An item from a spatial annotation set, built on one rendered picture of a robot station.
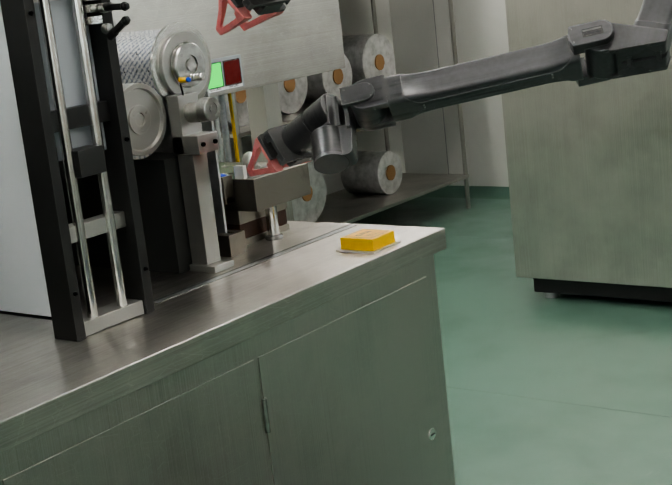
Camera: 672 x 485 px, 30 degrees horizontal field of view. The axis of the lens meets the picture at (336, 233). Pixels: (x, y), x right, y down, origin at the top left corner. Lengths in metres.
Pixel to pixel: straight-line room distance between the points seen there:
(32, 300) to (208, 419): 0.36
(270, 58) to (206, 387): 1.17
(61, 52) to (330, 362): 0.67
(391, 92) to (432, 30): 5.21
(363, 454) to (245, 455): 0.31
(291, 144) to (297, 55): 0.87
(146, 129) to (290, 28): 0.88
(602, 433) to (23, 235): 2.13
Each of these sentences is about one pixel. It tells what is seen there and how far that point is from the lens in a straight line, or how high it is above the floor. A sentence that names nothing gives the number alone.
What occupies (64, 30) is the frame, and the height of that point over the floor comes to 1.34.
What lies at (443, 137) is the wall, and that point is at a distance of 7.28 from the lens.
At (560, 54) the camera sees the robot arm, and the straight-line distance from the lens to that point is 2.01.
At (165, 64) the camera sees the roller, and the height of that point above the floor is 1.26.
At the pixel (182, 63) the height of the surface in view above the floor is 1.25.
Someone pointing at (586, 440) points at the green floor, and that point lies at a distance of 3.67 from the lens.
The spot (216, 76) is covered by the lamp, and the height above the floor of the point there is 1.18.
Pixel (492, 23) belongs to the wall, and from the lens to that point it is 7.02.
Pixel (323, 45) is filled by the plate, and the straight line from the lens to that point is 3.02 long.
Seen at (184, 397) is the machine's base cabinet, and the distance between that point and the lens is 1.83.
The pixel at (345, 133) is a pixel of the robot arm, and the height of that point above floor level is 1.12.
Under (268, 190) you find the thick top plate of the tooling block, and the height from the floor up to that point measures 1.00.
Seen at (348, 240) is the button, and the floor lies 0.92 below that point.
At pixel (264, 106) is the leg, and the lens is 3.10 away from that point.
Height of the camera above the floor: 1.39
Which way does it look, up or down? 12 degrees down
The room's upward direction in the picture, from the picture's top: 6 degrees counter-clockwise
